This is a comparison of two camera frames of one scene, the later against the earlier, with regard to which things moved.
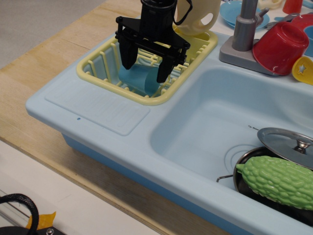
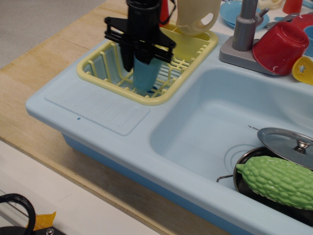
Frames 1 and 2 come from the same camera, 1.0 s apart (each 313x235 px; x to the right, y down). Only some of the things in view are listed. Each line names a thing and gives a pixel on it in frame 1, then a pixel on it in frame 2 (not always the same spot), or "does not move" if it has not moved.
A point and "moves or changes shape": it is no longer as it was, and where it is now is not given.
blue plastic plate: [229, 11] does not move
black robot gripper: [154, 32] → [141, 34]
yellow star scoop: [307, 76] does not move
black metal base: [17, 230] does not move
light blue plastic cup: [141, 79] moves or changes shape
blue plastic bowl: [308, 30] does not move
